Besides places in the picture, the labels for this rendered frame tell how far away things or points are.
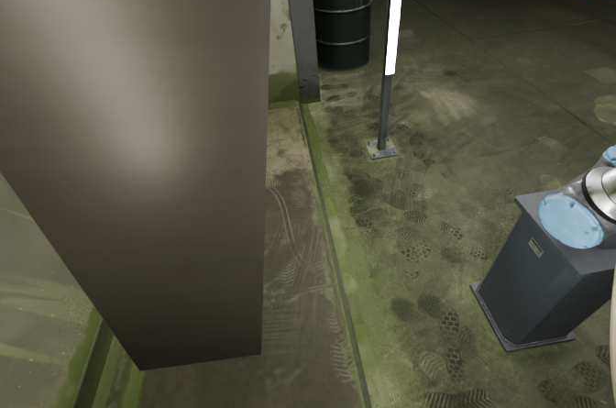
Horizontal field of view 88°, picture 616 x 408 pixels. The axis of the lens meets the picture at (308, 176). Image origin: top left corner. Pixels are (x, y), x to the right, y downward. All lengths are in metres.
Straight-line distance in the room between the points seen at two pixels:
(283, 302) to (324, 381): 0.38
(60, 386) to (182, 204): 1.25
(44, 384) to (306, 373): 0.97
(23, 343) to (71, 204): 1.15
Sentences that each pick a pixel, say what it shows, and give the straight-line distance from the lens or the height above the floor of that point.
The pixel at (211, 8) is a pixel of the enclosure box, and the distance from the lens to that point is 0.39.
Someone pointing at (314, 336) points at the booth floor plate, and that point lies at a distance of 1.58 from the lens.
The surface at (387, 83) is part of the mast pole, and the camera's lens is 2.11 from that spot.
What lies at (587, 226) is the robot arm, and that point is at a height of 0.86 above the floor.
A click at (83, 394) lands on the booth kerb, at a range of 1.76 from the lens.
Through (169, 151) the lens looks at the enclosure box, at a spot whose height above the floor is 1.26.
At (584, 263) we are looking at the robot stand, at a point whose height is 0.64.
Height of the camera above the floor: 1.53
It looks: 43 degrees down
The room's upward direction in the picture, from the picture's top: 8 degrees counter-clockwise
